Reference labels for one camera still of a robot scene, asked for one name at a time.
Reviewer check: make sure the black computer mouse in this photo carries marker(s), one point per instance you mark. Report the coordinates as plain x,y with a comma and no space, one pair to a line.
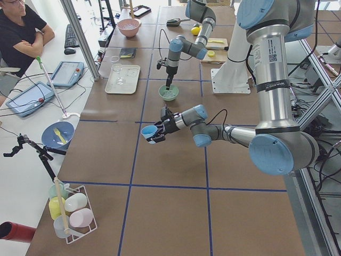
69,51

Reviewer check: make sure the lemon half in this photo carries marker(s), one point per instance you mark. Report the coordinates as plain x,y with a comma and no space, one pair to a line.
210,53

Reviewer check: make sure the mint green bowl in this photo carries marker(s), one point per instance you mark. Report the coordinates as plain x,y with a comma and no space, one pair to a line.
172,88

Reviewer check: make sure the clear wine glass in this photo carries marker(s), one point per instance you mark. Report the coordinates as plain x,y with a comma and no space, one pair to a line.
117,68

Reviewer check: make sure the yellow lemon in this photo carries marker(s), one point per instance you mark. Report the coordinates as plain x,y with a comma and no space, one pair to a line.
195,31

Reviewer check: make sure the steel ice scoop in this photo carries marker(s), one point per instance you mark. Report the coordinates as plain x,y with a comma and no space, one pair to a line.
175,22

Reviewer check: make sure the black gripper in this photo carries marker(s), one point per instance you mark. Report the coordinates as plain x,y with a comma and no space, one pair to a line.
170,71
169,125

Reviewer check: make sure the yellow plastic fork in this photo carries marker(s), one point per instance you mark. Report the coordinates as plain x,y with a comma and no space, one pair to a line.
58,133

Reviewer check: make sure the red cylinder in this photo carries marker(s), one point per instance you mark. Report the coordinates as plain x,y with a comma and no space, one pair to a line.
17,232

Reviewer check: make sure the large blue bowl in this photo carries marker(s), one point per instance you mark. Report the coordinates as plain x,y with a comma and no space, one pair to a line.
50,139

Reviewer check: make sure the ice cubes in green bowl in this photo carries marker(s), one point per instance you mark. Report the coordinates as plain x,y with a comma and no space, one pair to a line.
169,94

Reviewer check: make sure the white cup in rack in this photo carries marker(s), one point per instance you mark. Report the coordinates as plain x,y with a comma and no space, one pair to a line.
75,202

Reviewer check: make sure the wooden cutting board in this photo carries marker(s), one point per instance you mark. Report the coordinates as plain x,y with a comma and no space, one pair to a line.
220,56

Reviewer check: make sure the pink bowl of ice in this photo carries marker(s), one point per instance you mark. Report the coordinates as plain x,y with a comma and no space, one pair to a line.
129,27

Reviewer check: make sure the black keyboard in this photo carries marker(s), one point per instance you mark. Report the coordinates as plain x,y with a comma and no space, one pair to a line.
70,38

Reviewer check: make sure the light blue plastic cup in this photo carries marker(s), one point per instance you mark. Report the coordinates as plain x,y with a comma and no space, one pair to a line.
148,132

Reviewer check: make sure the pale green cup in rack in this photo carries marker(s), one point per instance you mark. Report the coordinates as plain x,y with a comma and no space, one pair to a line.
63,191

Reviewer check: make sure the blue teach pendant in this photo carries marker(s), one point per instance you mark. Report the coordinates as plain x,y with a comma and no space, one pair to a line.
30,99
67,74

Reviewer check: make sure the pink cup in rack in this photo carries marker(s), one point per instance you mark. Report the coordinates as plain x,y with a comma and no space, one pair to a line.
81,218

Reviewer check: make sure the yellow cup in rack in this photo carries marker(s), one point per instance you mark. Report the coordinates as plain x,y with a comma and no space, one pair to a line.
54,208

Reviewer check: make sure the seated person in black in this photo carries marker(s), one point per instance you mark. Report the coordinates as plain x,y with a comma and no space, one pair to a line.
23,35

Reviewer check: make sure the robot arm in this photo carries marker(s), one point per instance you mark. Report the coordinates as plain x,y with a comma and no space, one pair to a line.
277,146
199,12

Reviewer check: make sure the cream bear serving tray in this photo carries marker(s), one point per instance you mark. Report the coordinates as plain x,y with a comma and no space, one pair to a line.
131,75

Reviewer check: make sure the yellow plastic knife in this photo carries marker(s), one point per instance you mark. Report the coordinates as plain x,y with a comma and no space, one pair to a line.
216,41

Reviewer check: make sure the white wire cup rack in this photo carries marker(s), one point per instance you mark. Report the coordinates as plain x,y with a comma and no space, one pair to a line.
61,225

